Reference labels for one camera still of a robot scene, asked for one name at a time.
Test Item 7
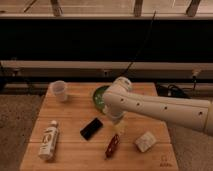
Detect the white ceramic cup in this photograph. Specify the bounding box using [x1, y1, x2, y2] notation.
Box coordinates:
[50, 80, 68, 102]

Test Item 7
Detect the white sponge block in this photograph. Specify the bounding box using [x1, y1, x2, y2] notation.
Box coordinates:
[134, 131, 157, 152]

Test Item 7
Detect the black eraser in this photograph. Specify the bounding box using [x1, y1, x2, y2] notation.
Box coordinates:
[80, 118, 103, 140]

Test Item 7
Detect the green ceramic bowl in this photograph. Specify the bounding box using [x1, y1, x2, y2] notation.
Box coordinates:
[92, 85, 108, 111]

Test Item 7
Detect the black hanging cable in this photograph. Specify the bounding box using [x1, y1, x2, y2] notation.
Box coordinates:
[118, 9, 158, 78]

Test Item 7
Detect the red wrapped candy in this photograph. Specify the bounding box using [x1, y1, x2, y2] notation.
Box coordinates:
[105, 134, 120, 158]

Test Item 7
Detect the black cable on floor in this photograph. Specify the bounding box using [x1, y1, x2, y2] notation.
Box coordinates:
[155, 83, 193, 100]

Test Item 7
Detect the white plastic bottle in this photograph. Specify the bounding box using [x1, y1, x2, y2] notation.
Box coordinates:
[38, 120, 59, 161]

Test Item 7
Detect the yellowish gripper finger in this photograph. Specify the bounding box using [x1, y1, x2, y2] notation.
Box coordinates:
[114, 121, 126, 135]

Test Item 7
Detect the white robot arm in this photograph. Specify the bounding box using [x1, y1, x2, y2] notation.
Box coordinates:
[102, 77, 213, 136]

